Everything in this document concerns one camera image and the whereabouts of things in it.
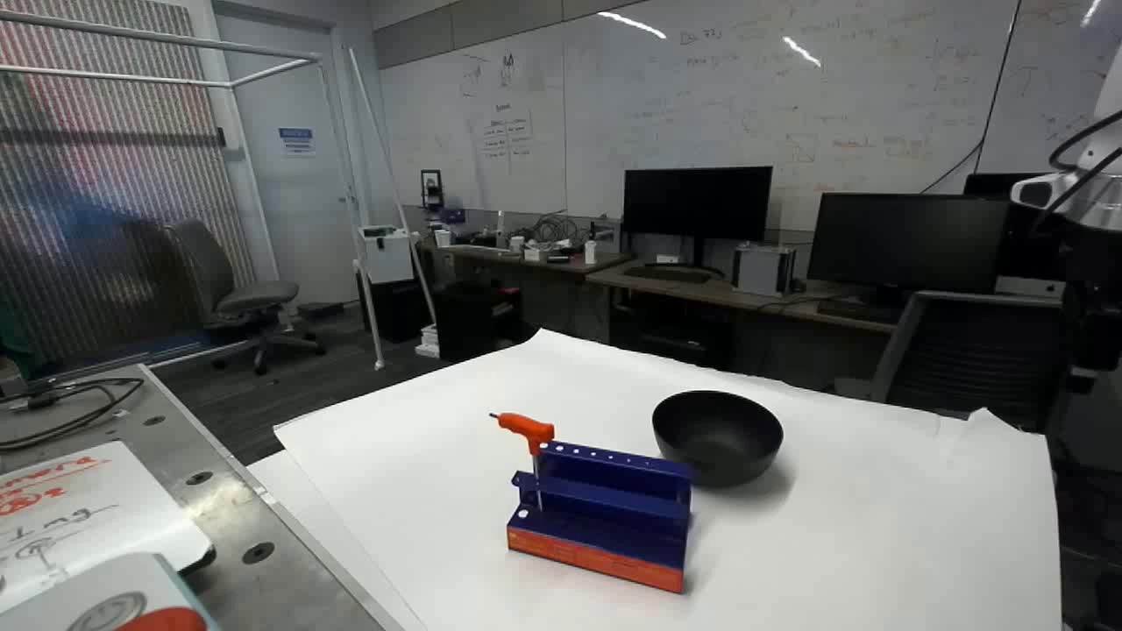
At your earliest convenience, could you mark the grey desktop box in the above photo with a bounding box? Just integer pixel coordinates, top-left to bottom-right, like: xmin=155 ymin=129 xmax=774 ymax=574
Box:
xmin=732 ymin=242 xmax=796 ymax=295

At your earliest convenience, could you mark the wooden desk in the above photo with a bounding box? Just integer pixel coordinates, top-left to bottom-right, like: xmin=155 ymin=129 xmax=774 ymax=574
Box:
xmin=449 ymin=246 xmax=891 ymax=335

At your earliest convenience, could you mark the white paper with writing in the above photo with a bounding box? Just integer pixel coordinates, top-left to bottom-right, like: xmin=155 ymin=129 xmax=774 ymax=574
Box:
xmin=0 ymin=441 xmax=210 ymax=610

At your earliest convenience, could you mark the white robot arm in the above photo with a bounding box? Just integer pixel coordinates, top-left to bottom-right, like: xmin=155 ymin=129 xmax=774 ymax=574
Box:
xmin=1009 ymin=112 xmax=1122 ymax=237

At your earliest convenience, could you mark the white pipe frame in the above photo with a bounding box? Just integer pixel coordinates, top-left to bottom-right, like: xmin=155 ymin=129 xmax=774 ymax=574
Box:
xmin=0 ymin=0 xmax=335 ymax=374

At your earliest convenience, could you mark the black keyboard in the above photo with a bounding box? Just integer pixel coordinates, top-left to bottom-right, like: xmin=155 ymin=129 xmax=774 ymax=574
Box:
xmin=623 ymin=265 xmax=722 ymax=284

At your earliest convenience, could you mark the black monitor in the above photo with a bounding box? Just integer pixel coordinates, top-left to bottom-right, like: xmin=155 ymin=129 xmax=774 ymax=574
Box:
xmin=621 ymin=165 xmax=771 ymax=254
xmin=811 ymin=193 xmax=1005 ymax=295

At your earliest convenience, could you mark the blue and orange tool rack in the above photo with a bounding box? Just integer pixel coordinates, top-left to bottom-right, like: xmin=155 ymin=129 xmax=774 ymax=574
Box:
xmin=505 ymin=441 xmax=690 ymax=594

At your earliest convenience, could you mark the white door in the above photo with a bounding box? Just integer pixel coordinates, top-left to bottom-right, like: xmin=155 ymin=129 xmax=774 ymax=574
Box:
xmin=220 ymin=17 xmax=353 ymax=305

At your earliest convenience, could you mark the grey office chair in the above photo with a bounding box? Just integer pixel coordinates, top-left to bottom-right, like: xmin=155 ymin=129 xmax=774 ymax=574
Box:
xmin=166 ymin=221 xmax=321 ymax=374

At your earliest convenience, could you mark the left black monitor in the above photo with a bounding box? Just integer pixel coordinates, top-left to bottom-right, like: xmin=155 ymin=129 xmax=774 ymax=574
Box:
xmin=621 ymin=165 xmax=771 ymax=254

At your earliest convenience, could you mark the white paper sheet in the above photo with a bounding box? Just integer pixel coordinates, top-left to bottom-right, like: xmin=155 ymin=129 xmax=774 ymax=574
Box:
xmin=277 ymin=329 xmax=1062 ymax=631

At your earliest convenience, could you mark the black bowl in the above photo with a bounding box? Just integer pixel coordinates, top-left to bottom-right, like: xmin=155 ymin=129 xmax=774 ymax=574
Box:
xmin=651 ymin=391 xmax=785 ymax=487

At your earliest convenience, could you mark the right black monitor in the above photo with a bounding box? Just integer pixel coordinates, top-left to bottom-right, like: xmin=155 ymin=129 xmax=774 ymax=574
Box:
xmin=811 ymin=193 xmax=1005 ymax=295

